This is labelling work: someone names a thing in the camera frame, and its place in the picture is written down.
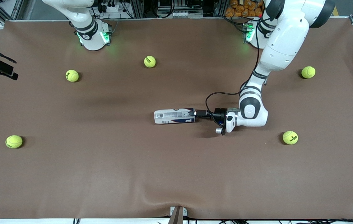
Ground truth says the orange snack bag pile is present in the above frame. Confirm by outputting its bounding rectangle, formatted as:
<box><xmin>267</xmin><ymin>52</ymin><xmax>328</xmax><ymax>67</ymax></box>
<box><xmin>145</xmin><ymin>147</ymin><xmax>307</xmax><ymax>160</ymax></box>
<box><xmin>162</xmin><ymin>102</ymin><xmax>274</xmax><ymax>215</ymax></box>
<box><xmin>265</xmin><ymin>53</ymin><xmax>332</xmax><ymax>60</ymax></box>
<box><xmin>225</xmin><ymin>0</ymin><xmax>265</xmax><ymax>18</ymax></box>

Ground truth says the white power strip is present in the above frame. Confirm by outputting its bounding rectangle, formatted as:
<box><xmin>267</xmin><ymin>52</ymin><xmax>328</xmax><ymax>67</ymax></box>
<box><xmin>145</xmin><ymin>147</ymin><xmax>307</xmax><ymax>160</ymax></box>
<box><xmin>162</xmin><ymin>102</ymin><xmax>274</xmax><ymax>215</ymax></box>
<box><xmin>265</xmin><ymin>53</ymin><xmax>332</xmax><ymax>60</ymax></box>
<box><xmin>100</xmin><ymin>3</ymin><xmax>121</xmax><ymax>13</ymax></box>

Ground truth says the white blue tennis ball can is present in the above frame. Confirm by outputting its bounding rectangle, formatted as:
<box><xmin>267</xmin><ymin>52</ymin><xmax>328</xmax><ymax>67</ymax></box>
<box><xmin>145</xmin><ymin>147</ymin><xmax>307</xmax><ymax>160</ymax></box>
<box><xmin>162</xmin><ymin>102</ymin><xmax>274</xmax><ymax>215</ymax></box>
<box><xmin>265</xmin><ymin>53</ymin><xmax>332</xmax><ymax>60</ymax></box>
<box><xmin>154</xmin><ymin>108</ymin><xmax>196</xmax><ymax>125</ymax></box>

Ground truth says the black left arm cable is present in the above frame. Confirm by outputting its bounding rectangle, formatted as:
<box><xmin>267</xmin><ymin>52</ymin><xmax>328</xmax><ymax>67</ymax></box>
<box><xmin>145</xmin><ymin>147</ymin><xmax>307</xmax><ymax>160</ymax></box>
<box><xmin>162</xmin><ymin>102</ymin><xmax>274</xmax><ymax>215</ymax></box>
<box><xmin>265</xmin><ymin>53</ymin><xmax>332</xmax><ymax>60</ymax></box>
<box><xmin>205</xmin><ymin>19</ymin><xmax>267</xmax><ymax>113</ymax></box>

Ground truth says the brown table mat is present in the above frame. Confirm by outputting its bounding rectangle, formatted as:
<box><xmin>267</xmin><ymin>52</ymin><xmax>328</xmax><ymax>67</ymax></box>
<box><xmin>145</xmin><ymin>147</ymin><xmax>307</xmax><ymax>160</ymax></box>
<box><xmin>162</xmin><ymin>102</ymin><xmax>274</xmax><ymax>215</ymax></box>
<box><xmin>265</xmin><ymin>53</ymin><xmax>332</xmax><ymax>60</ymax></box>
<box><xmin>0</xmin><ymin>17</ymin><xmax>353</xmax><ymax>220</ymax></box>

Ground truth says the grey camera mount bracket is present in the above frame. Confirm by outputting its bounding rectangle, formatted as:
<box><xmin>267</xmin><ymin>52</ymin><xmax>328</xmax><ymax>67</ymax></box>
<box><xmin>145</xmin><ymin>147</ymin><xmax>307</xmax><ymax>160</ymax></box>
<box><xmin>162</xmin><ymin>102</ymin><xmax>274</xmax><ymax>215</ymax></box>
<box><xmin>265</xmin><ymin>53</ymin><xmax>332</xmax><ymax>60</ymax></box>
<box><xmin>170</xmin><ymin>206</ymin><xmax>188</xmax><ymax>224</ymax></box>

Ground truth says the black control box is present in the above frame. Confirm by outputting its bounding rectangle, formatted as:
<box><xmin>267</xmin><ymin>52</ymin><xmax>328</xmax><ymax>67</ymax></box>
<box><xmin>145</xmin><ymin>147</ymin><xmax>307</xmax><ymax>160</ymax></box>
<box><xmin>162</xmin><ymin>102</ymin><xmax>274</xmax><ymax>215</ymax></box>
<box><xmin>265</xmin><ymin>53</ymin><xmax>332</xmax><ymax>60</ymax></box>
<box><xmin>157</xmin><ymin>0</ymin><xmax>206</xmax><ymax>18</ymax></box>

